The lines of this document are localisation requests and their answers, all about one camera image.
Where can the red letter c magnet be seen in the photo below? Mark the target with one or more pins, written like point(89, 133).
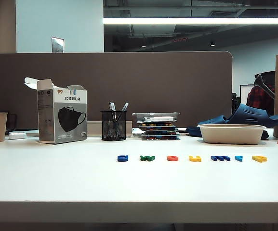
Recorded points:
point(172, 158)

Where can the yellow letter u magnet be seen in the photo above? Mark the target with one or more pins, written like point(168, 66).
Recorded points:
point(194, 159)

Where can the yellow letter p magnet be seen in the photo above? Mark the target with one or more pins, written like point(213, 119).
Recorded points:
point(258, 158)

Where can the letter magnet pack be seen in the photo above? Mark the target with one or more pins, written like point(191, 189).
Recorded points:
point(159, 132)
point(159, 137)
point(158, 125)

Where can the green letter w magnet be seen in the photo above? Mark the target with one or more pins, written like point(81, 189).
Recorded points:
point(147, 158)

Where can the blue letter g magnet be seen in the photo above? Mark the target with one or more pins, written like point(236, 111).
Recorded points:
point(123, 158)

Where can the dark blue letter m magnet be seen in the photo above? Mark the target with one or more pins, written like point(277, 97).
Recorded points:
point(220, 158)

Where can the light blue letter r magnet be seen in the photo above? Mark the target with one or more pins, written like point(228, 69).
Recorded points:
point(238, 158)

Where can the small white flat packet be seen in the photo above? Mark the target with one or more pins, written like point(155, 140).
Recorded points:
point(136, 131)

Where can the black and white pen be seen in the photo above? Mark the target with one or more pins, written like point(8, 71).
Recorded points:
point(125, 106)
point(111, 106)

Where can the clear plastic blister tray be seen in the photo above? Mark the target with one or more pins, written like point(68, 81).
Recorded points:
point(155, 117)

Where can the black mesh pen holder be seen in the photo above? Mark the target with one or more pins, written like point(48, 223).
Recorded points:
point(114, 127)

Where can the brown desk partition panel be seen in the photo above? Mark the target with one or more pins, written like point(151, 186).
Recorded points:
point(129, 79)

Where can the navy blue foam slipper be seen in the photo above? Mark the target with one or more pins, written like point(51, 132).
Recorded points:
point(208, 121)
point(252, 114)

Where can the grey face mask box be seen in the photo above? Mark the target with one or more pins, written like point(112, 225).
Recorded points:
point(61, 120)

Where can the red ceiling sign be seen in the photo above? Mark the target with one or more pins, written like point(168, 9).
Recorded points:
point(179, 39)

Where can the beige pulp food tray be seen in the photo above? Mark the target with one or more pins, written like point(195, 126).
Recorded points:
point(232, 134)

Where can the computer monitor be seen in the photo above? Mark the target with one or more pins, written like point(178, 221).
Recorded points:
point(244, 92)

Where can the white ceiling light strip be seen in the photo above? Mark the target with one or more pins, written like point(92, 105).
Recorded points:
point(196, 21)

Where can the red plaid jacket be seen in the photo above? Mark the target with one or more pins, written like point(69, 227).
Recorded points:
point(258, 98)

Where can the white earbuds case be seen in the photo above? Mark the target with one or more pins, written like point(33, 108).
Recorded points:
point(17, 135)

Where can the black office chair back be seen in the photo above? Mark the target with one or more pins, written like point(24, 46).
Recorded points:
point(265, 78)

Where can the metal wall switch plate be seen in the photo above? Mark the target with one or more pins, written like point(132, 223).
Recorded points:
point(57, 45)

